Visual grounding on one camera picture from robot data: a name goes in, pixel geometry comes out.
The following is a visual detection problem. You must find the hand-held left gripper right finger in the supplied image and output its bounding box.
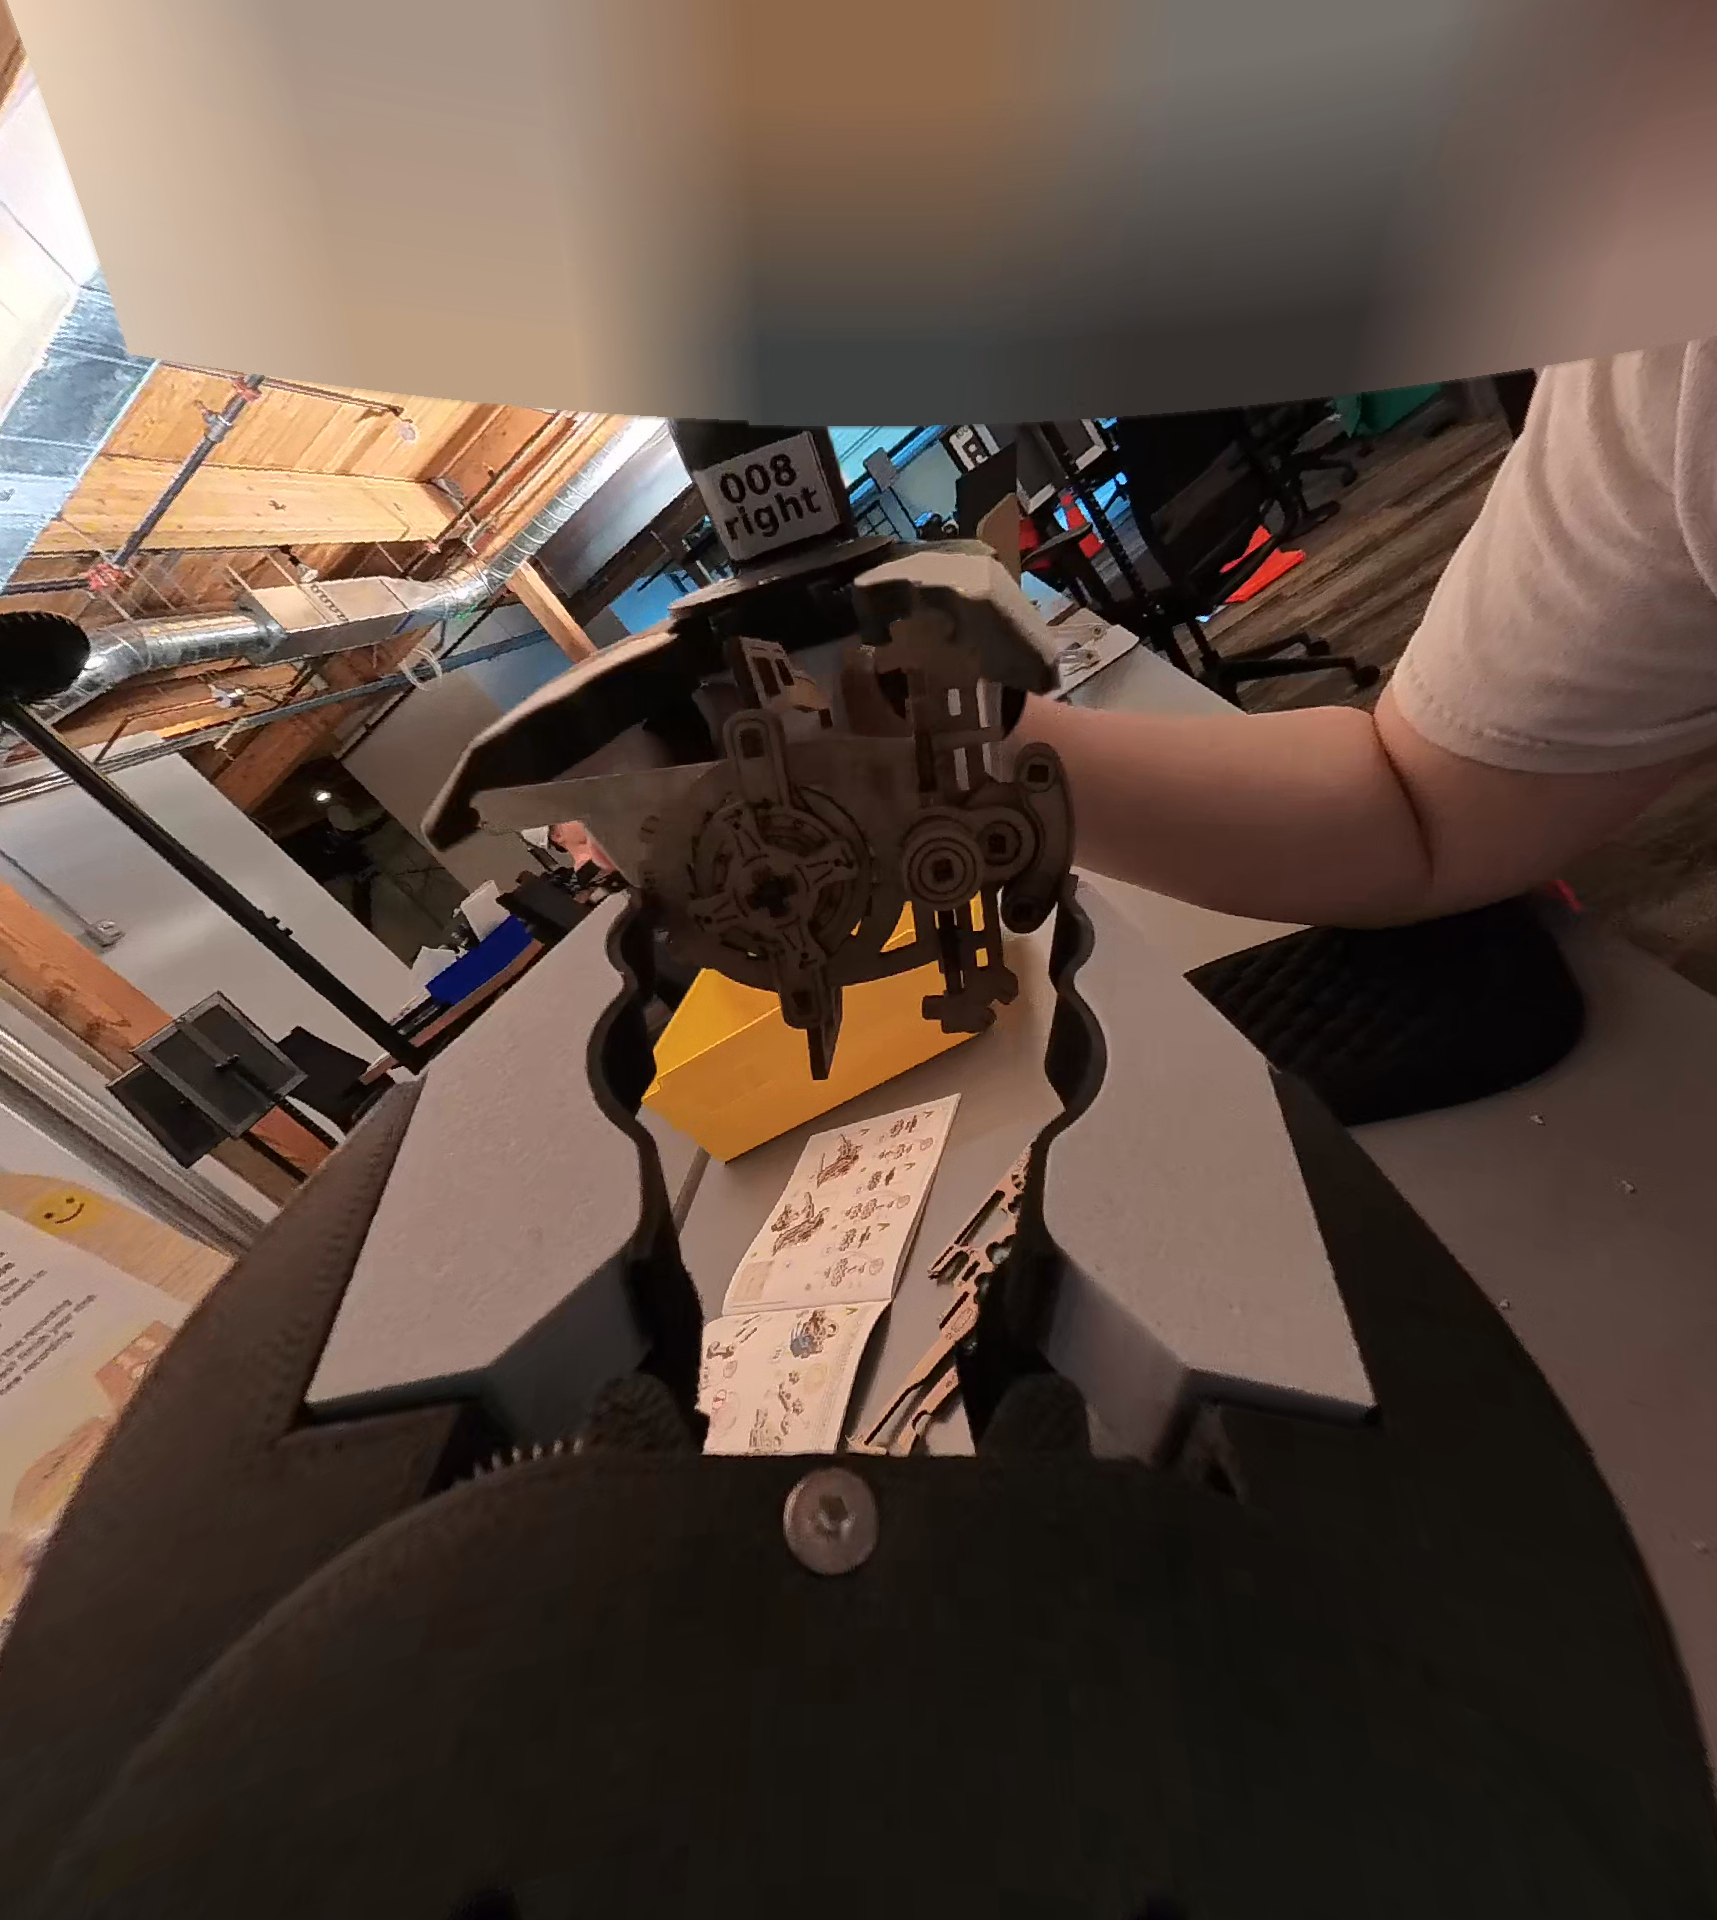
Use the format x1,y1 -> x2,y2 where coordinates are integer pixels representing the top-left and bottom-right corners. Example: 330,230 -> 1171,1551
970,877 -> 1383,1450

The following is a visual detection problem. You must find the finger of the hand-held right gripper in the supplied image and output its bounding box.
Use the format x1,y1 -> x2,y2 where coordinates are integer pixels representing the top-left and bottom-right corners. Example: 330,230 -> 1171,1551
480,755 -> 728,894

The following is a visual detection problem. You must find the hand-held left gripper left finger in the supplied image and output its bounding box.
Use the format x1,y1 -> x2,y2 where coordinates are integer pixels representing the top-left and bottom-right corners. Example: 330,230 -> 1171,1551
301,901 -> 702,1450

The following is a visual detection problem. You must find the dark wooden gear model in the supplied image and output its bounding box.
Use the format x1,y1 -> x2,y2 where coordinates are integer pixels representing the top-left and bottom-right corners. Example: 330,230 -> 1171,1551
640,577 -> 1076,1082

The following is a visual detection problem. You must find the person's right forearm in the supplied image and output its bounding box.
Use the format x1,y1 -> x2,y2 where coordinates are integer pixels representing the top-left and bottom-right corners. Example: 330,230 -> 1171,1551
1014,683 -> 1717,924

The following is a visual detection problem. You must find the punched wooden parts sheet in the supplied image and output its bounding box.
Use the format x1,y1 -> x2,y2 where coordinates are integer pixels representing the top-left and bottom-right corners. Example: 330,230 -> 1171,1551
851,1146 -> 1041,1458

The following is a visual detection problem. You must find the blue plastic bin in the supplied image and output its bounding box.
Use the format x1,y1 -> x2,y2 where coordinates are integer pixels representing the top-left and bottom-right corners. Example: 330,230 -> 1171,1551
426,918 -> 537,1004

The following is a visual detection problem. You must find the yellow plastic box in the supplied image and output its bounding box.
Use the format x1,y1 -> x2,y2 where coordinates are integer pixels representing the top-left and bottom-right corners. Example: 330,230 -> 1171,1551
640,901 -> 986,1165

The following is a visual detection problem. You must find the black mesh wrist pad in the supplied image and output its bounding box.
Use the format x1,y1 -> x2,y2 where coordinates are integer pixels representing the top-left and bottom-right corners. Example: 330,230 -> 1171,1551
1189,901 -> 1587,1129

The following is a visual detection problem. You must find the illustrated instruction booklet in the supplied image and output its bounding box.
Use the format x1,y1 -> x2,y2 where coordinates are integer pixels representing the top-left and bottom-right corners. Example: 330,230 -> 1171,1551
701,1092 -> 965,1458

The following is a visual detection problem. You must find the black pole with round disc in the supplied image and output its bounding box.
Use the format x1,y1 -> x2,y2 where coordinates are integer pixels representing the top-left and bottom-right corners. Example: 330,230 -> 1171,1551
0,612 -> 432,1081

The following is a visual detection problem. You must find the black office chair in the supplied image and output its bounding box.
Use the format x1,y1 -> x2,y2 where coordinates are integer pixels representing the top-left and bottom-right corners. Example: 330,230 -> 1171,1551
1022,405 -> 1385,709

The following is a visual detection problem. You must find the silver air duct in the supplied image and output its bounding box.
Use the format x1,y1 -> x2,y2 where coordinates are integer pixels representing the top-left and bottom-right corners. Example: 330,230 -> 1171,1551
0,426 -> 672,723

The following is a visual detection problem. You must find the black square bracket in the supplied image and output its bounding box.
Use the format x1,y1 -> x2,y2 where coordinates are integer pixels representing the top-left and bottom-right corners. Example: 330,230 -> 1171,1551
107,990 -> 307,1171

